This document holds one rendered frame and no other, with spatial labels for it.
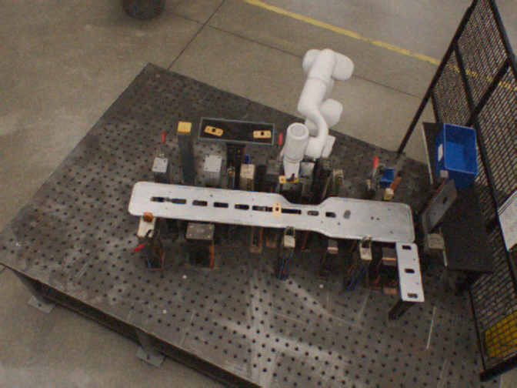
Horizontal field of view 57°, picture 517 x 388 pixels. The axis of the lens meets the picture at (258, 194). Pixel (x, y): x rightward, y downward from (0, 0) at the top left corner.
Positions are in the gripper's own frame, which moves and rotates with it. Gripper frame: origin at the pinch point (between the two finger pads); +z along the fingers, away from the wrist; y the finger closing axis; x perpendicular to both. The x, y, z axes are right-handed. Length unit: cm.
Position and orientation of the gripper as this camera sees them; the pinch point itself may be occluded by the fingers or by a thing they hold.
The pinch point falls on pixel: (289, 176)
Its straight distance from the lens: 212.7
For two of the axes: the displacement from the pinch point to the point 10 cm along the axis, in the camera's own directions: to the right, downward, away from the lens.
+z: -0.5, 5.3, 8.4
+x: 9.9, -0.6, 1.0
